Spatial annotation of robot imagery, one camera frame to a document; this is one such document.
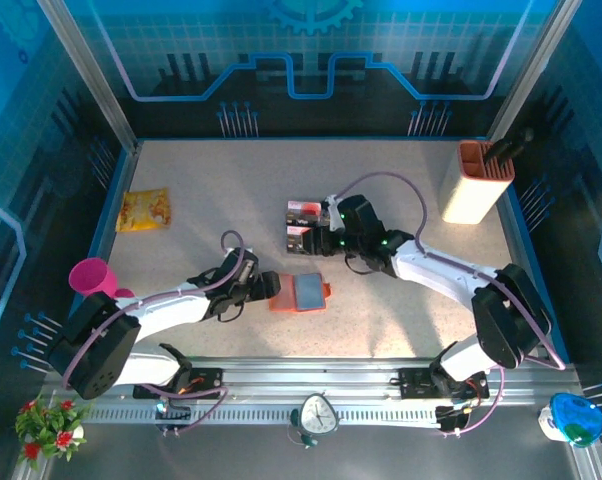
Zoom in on black knife handle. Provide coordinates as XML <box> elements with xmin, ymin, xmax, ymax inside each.
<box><xmin>482</xmin><ymin>126</ymin><xmax>536</xmax><ymax>165</ymax></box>

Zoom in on white knife block orange top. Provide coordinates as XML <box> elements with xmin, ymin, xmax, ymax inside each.
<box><xmin>439</xmin><ymin>139</ymin><xmax>516</xmax><ymax>225</ymax></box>

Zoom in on pink plastic cup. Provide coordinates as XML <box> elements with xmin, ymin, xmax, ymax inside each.
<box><xmin>68</xmin><ymin>257</ymin><xmax>136</xmax><ymax>304</ymax></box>

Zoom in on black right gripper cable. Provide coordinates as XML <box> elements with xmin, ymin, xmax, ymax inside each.
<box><xmin>343</xmin><ymin>252</ymin><xmax>385</xmax><ymax>277</ymax></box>

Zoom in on grey slotted cable duct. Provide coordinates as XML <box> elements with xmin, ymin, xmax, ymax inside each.
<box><xmin>83</xmin><ymin>405</ymin><xmax>445</xmax><ymax>427</ymax></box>

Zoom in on potted plant red flowers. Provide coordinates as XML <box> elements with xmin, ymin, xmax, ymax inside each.
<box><xmin>13</xmin><ymin>394</ymin><xmax>90</xmax><ymax>471</ymax></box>

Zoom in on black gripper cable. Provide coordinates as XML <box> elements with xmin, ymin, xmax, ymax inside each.
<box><xmin>214</xmin><ymin>298</ymin><xmax>250</xmax><ymax>324</ymax></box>
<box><xmin>343</xmin><ymin>252</ymin><xmax>385</xmax><ymax>277</ymax></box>

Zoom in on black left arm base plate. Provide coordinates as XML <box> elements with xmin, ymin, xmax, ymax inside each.
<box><xmin>132</xmin><ymin>367</ymin><xmax>226</xmax><ymax>401</ymax></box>

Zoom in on yellow snack bag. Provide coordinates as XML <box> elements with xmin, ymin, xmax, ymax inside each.
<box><xmin>114</xmin><ymin>186</ymin><xmax>174</xmax><ymax>234</ymax></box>

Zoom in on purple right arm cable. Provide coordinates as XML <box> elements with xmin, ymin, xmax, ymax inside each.
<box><xmin>329</xmin><ymin>172</ymin><xmax>567</xmax><ymax>439</ymax></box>

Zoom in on white jar blue lid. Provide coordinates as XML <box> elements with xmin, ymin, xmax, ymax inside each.
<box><xmin>538</xmin><ymin>392</ymin><xmax>602</xmax><ymax>448</ymax></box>

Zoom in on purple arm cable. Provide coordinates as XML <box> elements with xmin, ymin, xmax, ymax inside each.
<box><xmin>60</xmin><ymin>230</ymin><xmax>260</xmax><ymax>437</ymax></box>
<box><xmin>329</xmin><ymin>172</ymin><xmax>567</xmax><ymax>439</ymax></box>

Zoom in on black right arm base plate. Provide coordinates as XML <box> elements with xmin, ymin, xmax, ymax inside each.
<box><xmin>398</xmin><ymin>367</ymin><xmax>491</xmax><ymax>401</ymax></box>

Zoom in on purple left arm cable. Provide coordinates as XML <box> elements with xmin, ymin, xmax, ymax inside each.
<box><xmin>60</xmin><ymin>230</ymin><xmax>260</xmax><ymax>437</ymax></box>

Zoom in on orange card holder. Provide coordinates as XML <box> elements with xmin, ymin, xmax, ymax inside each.
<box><xmin>268</xmin><ymin>272</ymin><xmax>333</xmax><ymax>315</ymax></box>

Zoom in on white triangular alarm clock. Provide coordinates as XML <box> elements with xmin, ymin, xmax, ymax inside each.
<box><xmin>294</xmin><ymin>392</ymin><xmax>340</xmax><ymax>437</ymax></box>

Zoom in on aluminium frame post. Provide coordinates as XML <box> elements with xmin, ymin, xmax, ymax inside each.
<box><xmin>484</xmin><ymin>0</ymin><xmax>585</xmax><ymax>142</ymax></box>
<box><xmin>34</xmin><ymin>0</ymin><xmax>143</xmax><ymax>154</ymax></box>

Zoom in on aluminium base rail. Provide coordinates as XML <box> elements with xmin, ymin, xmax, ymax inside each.
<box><xmin>39</xmin><ymin>354</ymin><xmax>582</xmax><ymax>411</ymax></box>

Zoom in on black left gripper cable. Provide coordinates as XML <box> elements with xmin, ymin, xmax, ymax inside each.
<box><xmin>214</xmin><ymin>298</ymin><xmax>250</xmax><ymax>324</ymax></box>

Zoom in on black controller box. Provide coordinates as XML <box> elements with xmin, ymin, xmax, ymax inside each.
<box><xmin>153</xmin><ymin>399</ymin><xmax>193</xmax><ymax>437</ymax></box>
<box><xmin>433</xmin><ymin>403</ymin><xmax>475</xmax><ymax>439</ymax></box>

